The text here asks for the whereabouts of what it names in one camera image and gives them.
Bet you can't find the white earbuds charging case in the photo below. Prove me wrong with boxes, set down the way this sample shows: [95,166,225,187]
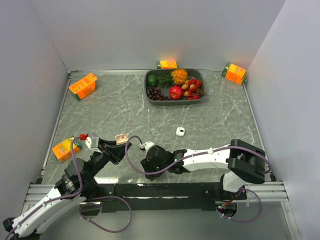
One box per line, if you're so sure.
[176,126,186,137]

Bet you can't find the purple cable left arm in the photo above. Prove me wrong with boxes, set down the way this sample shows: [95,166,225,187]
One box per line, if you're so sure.
[4,136,84,240]

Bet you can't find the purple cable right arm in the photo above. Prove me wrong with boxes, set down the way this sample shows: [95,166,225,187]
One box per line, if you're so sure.
[124,135,272,176]

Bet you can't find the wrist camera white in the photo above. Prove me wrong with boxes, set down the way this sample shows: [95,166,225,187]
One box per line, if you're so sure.
[139,141,155,152]
[80,133,100,152]

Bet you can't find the orange juice box far right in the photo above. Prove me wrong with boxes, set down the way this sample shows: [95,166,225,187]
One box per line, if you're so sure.
[221,62,247,86]

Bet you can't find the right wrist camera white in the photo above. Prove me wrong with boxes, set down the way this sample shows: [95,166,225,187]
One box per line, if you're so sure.
[139,141,155,152]

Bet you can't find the red apple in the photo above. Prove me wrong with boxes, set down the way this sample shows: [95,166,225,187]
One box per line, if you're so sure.
[169,85,184,100]

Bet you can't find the orange juice box near left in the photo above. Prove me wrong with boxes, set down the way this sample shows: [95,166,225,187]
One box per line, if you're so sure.
[52,135,75,163]

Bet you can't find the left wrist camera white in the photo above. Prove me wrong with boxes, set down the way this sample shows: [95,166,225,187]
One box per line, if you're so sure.
[80,133,100,152]

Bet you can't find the dark grey fruit tray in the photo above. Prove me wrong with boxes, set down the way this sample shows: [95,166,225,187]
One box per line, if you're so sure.
[144,68,206,106]

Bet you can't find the orange juice box far left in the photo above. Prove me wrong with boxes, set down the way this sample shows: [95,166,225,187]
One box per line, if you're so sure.
[68,73,98,101]

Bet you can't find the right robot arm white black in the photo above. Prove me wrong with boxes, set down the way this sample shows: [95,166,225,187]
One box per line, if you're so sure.
[139,139,266,199]

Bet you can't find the green lime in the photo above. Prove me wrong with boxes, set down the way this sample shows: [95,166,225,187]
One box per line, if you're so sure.
[147,74,158,87]

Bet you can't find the purple cable base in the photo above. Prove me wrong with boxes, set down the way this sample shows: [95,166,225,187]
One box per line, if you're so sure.
[216,187,263,224]
[78,195,133,234]

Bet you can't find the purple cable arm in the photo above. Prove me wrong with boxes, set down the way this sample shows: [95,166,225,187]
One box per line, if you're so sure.
[4,136,84,240]
[124,135,272,176]

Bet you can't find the pink earbuds charging case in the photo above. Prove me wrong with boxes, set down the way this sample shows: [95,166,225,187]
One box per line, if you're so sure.
[114,133,129,145]

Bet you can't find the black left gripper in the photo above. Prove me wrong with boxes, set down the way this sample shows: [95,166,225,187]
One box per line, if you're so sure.
[84,137,132,181]

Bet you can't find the small pineapple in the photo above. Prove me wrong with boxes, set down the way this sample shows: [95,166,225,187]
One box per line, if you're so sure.
[156,68,189,87]

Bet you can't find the orange juice box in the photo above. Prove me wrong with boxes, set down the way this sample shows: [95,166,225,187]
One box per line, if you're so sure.
[157,60,178,69]
[52,135,75,163]
[68,73,98,101]
[221,62,247,86]

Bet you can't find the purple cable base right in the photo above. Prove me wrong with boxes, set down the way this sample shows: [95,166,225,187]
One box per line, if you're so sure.
[216,187,263,224]

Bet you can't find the dark purple grape bunch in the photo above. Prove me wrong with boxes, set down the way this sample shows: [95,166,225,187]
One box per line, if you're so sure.
[146,86,172,101]

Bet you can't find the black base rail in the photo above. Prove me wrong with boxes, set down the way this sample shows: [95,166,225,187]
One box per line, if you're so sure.
[81,182,247,213]

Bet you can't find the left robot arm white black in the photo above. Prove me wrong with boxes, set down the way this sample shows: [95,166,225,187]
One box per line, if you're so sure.
[3,138,131,240]

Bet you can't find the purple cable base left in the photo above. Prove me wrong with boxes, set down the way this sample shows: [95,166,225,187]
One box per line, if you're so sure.
[78,195,133,234]

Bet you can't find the orange juice box back centre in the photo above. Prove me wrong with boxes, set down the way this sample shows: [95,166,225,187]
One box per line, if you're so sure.
[157,60,178,69]

